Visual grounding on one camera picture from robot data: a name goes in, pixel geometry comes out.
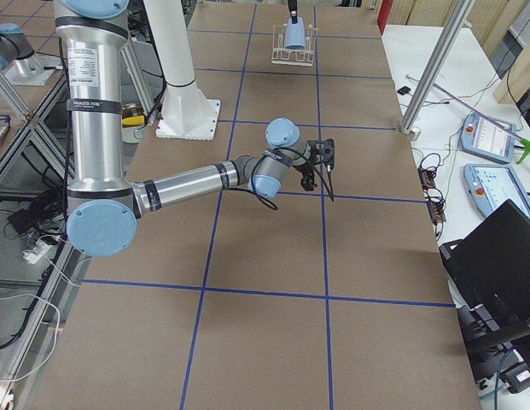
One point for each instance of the black laptop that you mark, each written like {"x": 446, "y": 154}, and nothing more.
{"x": 491, "y": 266}

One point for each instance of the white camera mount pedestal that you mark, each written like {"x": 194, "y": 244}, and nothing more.
{"x": 186, "y": 112}

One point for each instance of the light blue plastic cup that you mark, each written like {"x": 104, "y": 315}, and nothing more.
{"x": 295, "y": 35}

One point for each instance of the aluminium frame post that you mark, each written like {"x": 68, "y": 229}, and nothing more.
{"x": 441, "y": 50}

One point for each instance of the white pot with yellow contents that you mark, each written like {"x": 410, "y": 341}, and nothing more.
{"x": 133, "y": 123}

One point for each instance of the black usb hub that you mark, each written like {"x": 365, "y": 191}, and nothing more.
{"x": 426, "y": 178}

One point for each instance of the small black device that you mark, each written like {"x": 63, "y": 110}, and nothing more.
{"x": 404, "y": 90}

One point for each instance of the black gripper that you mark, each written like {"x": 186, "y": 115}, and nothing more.
{"x": 305, "y": 169}
{"x": 293, "y": 6}

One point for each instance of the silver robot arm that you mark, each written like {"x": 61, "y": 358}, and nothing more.
{"x": 103, "y": 205}

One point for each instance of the teach pendant with red button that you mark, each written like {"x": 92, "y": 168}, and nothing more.
{"x": 481, "y": 137}

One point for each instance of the white wire cup holder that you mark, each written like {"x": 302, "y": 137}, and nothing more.
{"x": 282, "y": 56}

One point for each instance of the green handled reacher grabber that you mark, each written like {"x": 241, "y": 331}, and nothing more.
{"x": 524, "y": 142}

